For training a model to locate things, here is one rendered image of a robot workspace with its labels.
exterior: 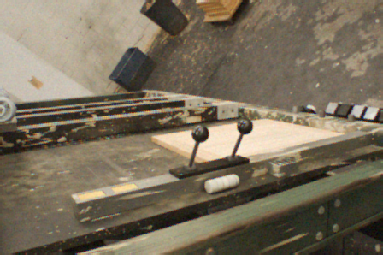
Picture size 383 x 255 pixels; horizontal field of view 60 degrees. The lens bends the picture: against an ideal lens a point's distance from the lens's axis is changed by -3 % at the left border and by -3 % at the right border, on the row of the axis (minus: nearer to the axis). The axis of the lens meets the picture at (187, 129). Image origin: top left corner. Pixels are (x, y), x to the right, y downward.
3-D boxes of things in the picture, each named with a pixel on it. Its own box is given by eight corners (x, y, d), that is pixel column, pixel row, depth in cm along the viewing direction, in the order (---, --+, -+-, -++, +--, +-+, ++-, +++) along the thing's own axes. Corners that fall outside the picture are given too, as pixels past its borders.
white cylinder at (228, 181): (211, 195, 74) (240, 187, 78) (211, 182, 74) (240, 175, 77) (204, 191, 77) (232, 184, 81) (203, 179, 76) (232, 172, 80)
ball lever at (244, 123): (239, 166, 83) (259, 124, 75) (227, 169, 82) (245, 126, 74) (232, 156, 86) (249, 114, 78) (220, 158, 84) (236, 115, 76)
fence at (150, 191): (371, 145, 110) (372, 133, 109) (79, 222, 63) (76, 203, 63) (357, 141, 114) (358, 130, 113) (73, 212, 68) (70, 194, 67)
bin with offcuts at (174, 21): (195, 14, 537) (166, -15, 504) (178, 39, 533) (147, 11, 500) (180, 15, 582) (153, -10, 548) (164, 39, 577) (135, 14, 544)
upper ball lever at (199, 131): (198, 176, 78) (215, 131, 70) (185, 180, 76) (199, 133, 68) (191, 164, 80) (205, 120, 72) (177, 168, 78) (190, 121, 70)
